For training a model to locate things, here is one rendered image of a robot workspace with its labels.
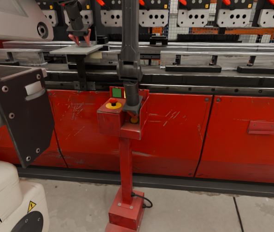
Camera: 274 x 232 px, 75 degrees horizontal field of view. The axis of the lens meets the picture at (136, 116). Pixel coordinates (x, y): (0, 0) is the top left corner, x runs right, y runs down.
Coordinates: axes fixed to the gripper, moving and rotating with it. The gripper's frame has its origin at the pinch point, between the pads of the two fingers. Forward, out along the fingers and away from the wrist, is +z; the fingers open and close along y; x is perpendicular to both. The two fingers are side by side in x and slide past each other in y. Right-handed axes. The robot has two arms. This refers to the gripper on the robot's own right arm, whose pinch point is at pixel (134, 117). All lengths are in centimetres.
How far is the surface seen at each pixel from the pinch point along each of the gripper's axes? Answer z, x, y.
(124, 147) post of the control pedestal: 15.9, 4.9, -6.5
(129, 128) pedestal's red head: 0.9, 0.9, -6.1
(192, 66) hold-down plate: -7.3, -23.4, 37.1
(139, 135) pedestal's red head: 2.1, -4.3, -8.1
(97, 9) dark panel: -24, 53, 90
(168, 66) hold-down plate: -8.1, -10.6, 35.2
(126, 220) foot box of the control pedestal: 60, 3, -26
